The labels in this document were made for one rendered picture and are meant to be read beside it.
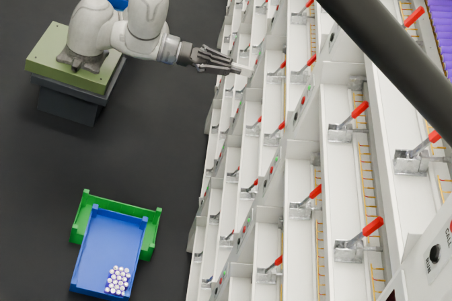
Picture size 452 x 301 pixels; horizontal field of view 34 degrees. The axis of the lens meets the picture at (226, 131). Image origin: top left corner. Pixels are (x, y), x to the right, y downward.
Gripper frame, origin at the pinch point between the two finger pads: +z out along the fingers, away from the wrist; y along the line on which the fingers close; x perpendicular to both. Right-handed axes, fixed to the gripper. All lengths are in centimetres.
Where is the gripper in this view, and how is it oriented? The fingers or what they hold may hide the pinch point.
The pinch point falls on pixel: (241, 70)
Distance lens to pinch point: 231.1
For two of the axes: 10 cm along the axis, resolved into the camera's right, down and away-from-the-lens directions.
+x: 2.8, -7.3, -6.3
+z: 9.6, 2.6, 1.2
